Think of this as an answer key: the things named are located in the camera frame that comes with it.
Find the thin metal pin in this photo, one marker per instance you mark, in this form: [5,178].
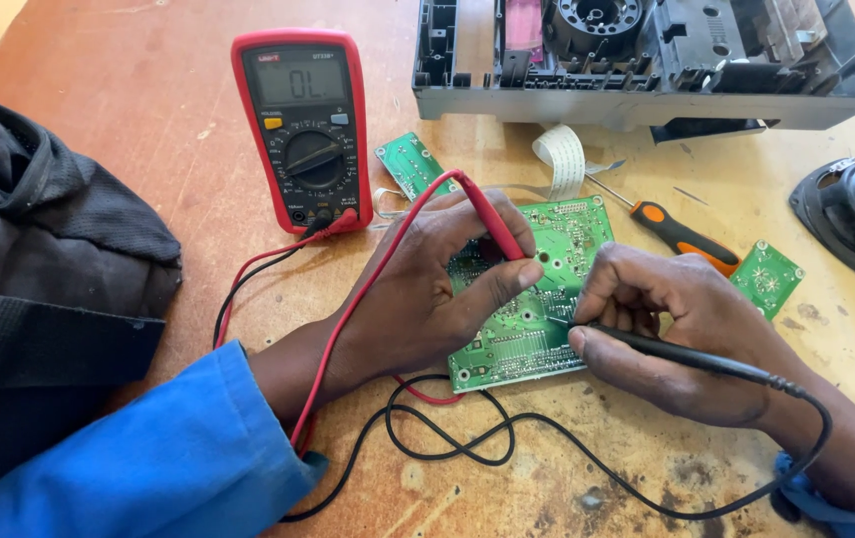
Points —
[690,196]

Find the red multimeter test probe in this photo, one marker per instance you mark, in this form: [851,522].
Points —
[368,299]

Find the grey plastic device chassis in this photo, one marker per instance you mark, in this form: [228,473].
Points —
[644,63]

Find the red digital multimeter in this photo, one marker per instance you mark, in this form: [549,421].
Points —
[304,127]

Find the small square green circuit board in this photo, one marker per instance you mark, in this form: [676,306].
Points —
[767,278]

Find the person's left hand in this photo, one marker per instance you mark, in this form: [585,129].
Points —
[412,299]

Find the black multimeter test probe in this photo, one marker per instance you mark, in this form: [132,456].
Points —
[622,456]

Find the narrow green circuit board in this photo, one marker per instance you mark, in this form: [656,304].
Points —
[411,164]

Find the dark grey bag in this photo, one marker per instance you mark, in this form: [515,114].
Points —
[39,261]

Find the large green circuit board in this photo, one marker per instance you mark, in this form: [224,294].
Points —
[539,329]

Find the person's right hand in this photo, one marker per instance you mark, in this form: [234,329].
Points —
[696,344]

